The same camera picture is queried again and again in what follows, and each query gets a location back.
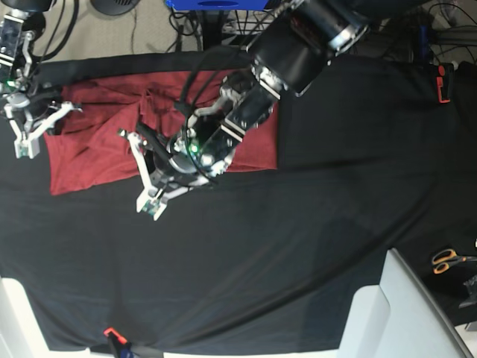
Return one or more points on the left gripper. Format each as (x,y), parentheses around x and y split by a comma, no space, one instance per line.
(175,162)

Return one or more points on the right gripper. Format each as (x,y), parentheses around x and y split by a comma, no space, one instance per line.
(26,112)

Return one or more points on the maroon long-sleeve T-shirt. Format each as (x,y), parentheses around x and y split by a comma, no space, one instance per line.
(88,151)

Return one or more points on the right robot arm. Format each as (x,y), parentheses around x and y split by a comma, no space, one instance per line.
(21,27)

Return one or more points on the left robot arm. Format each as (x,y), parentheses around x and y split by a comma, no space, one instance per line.
(302,39)

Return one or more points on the dark round fan base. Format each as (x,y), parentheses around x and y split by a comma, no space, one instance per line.
(114,7)

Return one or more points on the blue plastic box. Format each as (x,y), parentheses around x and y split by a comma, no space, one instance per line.
(185,5)

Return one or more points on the blue clamp at bottom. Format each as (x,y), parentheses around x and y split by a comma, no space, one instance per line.
(120,346)

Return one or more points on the black table cloth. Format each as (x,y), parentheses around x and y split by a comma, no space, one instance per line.
(267,260)

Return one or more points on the orange black clamp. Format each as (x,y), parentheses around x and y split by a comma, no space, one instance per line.
(444,77)

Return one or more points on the crumpled black plastic piece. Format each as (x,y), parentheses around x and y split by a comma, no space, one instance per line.
(472,293)

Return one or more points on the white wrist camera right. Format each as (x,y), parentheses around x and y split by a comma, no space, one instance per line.
(29,147)

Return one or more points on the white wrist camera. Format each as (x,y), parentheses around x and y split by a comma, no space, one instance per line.
(29,147)
(153,205)

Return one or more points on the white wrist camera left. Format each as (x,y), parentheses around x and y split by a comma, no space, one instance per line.
(153,205)

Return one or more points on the black stand post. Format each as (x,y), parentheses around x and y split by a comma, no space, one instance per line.
(212,23)

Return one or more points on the yellow-handled scissors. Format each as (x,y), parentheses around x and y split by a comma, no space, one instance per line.
(448,258)

